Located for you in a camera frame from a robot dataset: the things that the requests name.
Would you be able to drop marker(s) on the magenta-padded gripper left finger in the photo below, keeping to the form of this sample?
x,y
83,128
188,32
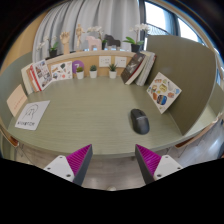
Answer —
x,y
78,160

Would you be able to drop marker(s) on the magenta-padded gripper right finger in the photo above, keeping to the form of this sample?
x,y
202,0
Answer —
x,y
148,160

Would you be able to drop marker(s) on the dark grey computer mouse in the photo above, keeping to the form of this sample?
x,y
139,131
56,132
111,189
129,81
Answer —
x,y
140,121

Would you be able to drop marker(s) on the colourful sticker sheet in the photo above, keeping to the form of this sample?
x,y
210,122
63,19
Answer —
x,y
163,92

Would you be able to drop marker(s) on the small plant in white pot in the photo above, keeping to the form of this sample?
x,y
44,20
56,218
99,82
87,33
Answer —
x,y
113,74
93,74
80,75

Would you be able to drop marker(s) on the peach book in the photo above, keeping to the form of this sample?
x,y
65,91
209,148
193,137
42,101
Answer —
x,y
16,100

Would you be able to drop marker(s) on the white sticker sheet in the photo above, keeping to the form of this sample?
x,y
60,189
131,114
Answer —
x,y
61,71

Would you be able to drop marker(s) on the tan book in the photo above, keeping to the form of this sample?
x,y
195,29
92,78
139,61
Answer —
x,y
32,80

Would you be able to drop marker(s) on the red-spined illustrated book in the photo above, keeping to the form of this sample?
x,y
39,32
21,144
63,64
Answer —
x,y
42,74

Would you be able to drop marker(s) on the round purple sign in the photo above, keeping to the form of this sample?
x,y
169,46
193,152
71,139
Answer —
x,y
78,63

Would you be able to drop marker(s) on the thick white book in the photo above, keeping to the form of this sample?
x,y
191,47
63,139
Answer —
x,y
26,78

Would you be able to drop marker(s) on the green desk partition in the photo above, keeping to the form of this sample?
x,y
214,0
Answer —
x,y
8,73
190,66

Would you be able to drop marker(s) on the large orchid in black pot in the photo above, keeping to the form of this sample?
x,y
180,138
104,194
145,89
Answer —
x,y
135,47

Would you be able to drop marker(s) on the pink horse figure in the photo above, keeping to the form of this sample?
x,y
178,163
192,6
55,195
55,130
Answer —
x,y
93,43

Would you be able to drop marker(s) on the wooden hand model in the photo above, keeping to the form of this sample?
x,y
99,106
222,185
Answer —
x,y
65,40

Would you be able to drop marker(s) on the dark horse figure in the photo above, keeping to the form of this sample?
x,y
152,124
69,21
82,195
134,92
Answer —
x,y
111,41

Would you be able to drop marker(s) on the wooden mannequin figure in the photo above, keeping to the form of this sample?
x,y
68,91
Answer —
x,y
79,33

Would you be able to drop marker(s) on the white orchid behind horses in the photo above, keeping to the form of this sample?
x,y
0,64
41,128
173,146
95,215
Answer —
x,y
96,30

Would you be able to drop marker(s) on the grey curtain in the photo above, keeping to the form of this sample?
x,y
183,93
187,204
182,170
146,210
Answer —
x,y
110,16

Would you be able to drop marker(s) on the white wall socket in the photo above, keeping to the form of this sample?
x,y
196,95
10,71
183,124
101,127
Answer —
x,y
120,61
104,61

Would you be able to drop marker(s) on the window with dark frame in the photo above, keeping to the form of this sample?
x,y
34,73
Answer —
x,y
156,18

